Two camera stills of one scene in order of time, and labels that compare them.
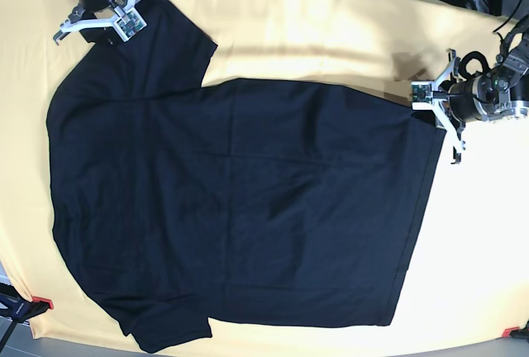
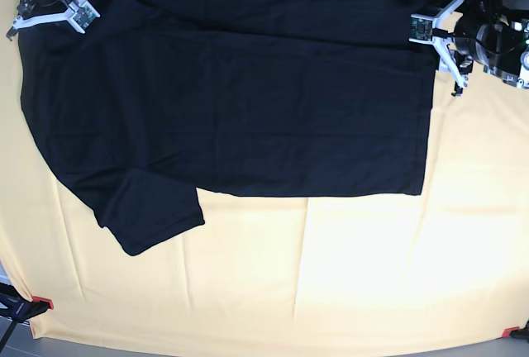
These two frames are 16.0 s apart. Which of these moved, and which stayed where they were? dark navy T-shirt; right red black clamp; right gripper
Moved: right gripper; dark navy T-shirt
Stayed: right red black clamp
